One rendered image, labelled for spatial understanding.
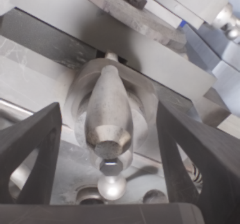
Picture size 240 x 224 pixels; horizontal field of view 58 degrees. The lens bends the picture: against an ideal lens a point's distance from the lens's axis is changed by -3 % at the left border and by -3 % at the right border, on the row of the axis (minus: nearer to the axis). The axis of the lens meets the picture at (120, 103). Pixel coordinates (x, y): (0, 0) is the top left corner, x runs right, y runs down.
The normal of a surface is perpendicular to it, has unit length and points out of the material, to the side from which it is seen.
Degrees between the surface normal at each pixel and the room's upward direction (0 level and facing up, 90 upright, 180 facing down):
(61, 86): 90
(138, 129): 90
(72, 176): 90
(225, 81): 90
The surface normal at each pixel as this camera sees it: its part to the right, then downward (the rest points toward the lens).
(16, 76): 0.03, 0.58
